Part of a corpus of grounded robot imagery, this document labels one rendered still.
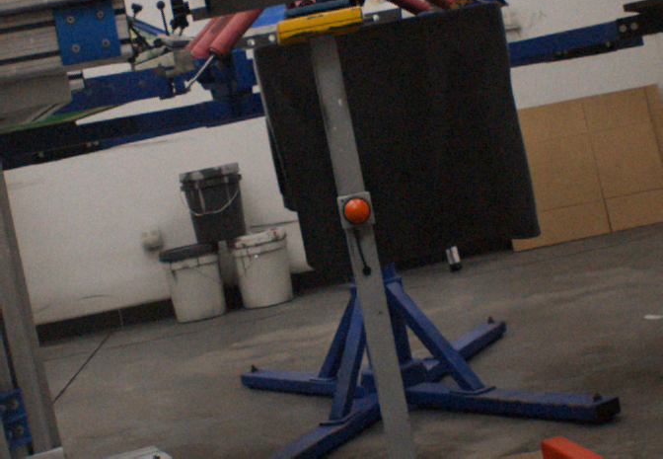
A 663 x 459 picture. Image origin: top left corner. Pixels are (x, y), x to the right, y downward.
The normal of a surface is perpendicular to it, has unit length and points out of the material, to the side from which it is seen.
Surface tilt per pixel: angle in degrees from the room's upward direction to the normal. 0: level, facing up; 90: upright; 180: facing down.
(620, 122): 82
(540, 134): 77
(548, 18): 90
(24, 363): 90
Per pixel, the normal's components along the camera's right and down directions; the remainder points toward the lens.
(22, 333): 0.34, -0.02
